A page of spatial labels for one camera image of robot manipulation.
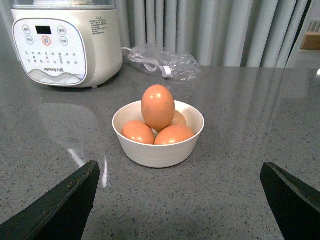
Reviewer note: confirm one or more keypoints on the white bowl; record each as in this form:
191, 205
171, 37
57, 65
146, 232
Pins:
158, 156

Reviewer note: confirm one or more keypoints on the pale egg behind in bowl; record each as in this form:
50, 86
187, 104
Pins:
178, 119

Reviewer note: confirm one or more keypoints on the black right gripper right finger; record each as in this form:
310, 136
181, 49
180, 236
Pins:
294, 204

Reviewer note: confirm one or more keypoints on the clear plastic bag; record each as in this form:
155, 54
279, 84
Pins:
158, 61

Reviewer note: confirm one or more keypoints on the wooden box in background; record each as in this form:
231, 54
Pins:
311, 41

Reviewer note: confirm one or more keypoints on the white Joyoung blender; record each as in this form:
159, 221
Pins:
67, 43

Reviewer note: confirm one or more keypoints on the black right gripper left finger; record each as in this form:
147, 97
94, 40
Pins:
60, 214

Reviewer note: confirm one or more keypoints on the brown egg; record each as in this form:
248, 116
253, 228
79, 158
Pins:
157, 107
174, 134
138, 131

